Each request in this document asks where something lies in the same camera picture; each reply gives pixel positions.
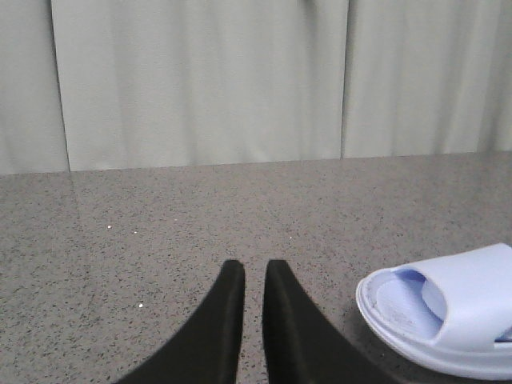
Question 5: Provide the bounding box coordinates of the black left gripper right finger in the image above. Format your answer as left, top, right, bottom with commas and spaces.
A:
262, 260, 388, 383

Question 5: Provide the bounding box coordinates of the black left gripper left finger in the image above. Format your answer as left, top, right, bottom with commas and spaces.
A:
118, 260, 245, 383

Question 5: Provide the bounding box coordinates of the light blue slipper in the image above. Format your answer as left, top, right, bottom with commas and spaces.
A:
355, 243, 511, 380

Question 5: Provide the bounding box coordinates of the pale green curtain backdrop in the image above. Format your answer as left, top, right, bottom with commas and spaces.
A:
1, 1, 511, 174

